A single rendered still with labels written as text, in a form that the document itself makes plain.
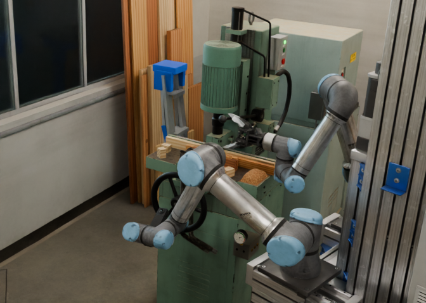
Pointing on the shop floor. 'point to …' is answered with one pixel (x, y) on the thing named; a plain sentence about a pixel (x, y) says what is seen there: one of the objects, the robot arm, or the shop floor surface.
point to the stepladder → (171, 81)
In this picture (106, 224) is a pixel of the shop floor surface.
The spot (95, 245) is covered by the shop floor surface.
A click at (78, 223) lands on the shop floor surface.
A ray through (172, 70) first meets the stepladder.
